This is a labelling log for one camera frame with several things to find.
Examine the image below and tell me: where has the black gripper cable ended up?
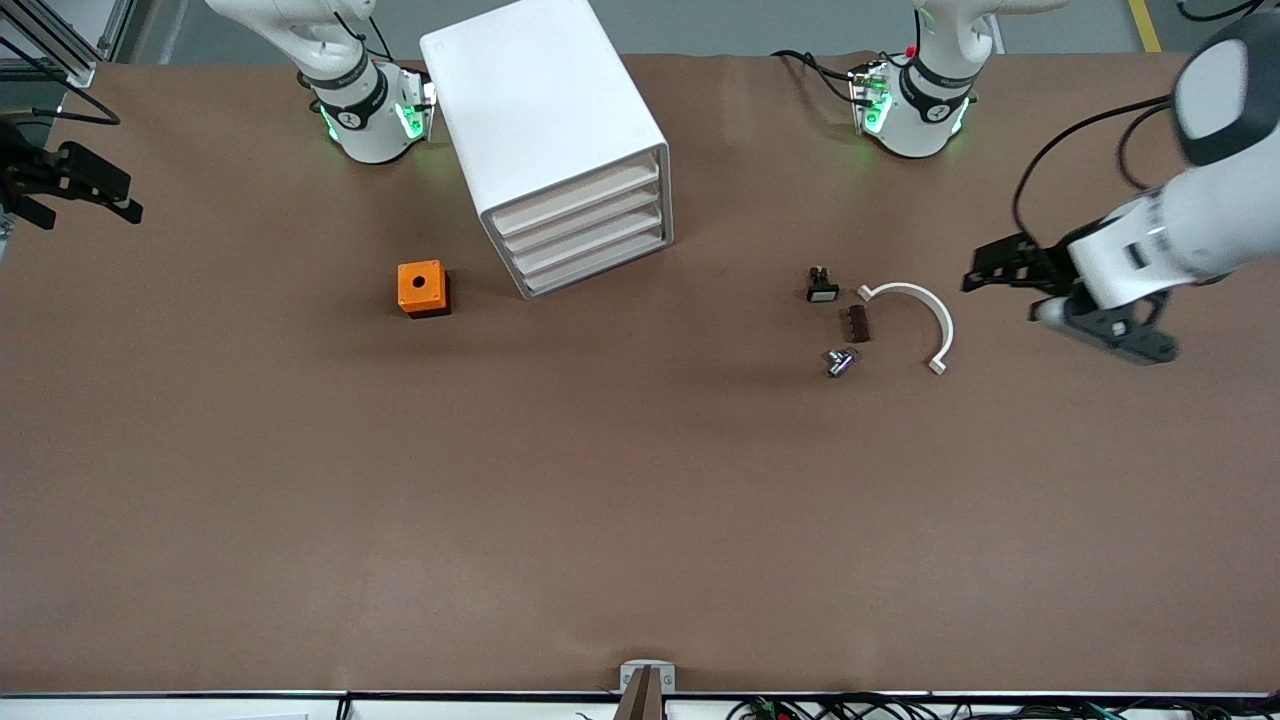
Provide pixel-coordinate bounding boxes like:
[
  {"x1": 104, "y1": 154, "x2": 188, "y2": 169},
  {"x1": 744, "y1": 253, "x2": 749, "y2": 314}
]
[
  {"x1": 1010, "y1": 95, "x2": 1196, "y2": 241},
  {"x1": 30, "y1": 85, "x2": 123, "y2": 126}
]

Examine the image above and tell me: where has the grey metal bracket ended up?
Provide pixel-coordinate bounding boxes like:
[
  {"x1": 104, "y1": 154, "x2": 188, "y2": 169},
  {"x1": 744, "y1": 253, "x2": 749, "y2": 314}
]
[{"x1": 618, "y1": 660, "x2": 677, "y2": 720}]

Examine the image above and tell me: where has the white curved plastic arc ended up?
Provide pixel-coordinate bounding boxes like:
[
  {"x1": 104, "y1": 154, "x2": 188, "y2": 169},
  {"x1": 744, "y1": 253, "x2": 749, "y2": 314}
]
[{"x1": 858, "y1": 283, "x2": 954, "y2": 376}]

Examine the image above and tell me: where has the orange box with hole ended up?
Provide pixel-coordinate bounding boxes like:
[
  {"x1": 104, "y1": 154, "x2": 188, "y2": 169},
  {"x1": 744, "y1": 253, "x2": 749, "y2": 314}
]
[{"x1": 397, "y1": 260, "x2": 451, "y2": 319}]

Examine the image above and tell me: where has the black base cable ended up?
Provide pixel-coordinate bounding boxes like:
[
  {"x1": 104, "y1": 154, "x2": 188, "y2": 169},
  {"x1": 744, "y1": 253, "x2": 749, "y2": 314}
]
[{"x1": 770, "y1": 48, "x2": 863, "y2": 106}]

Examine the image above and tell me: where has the black cable bundle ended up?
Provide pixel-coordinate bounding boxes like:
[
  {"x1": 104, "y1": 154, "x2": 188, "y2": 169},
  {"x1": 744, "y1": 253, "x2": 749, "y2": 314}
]
[{"x1": 725, "y1": 693, "x2": 1280, "y2": 720}]

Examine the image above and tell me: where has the brown post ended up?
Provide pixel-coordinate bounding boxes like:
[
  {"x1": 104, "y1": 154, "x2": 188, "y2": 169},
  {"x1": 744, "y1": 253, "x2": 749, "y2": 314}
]
[{"x1": 612, "y1": 667, "x2": 666, "y2": 720}]

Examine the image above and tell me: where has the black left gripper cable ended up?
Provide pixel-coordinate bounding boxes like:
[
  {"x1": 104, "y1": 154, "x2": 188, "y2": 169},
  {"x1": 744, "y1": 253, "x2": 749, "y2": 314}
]
[{"x1": 1010, "y1": 95, "x2": 1196, "y2": 241}]

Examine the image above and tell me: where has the brown table cover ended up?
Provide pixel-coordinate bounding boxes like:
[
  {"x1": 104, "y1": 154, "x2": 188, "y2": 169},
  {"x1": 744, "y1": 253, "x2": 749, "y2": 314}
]
[{"x1": 0, "y1": 50, "x2": 1280, "y2": 696}]

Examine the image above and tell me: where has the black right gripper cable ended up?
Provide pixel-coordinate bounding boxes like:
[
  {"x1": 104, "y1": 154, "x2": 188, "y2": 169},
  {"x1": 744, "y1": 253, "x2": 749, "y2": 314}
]
[{"x1": 30, "y1": 85, "x2": 123, "y2": 126}]

